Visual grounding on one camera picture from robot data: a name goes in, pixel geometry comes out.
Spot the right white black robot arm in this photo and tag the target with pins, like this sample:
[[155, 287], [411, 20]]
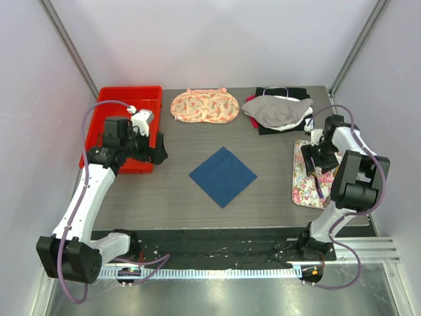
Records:
[[358, 186]]

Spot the orange floral fabric mask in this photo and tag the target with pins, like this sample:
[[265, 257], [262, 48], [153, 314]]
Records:
[[215, 106]]

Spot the white folded cloth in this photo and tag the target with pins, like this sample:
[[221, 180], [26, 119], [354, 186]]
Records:
[[296, 123]]

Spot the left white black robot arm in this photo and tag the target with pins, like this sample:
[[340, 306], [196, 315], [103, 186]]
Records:
[[69, 252]]

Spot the black folded cloth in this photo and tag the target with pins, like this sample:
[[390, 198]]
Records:
[[294, 93]]

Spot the blue paper napkin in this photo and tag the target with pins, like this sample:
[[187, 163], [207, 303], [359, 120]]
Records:
[[223, 177]]

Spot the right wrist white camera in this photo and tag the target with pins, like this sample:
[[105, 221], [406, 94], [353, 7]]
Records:
[[314, 133]]

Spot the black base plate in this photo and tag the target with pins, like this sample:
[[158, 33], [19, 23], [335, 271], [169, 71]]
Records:
[[232, 248]]

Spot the aluminium rail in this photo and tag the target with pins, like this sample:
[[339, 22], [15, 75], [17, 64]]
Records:
[[118, 271]]

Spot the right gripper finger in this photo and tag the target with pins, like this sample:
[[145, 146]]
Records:
[[308, 152], [329, 164]]

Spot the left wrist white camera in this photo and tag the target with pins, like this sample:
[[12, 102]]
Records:
[[141, 119]]

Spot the red plastic bin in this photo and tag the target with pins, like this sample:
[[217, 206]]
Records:
[[141, 97]]

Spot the floral rectangular tray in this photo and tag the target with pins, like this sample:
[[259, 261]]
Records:
[[304, 192]]

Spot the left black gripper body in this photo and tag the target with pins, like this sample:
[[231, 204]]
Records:
[[139, 149]]

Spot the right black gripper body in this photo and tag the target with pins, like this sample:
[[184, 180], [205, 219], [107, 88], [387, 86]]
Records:
[[324, 148]]

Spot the wrist white camera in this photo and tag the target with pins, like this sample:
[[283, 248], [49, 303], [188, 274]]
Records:
[[141, 119], [314, 133]]

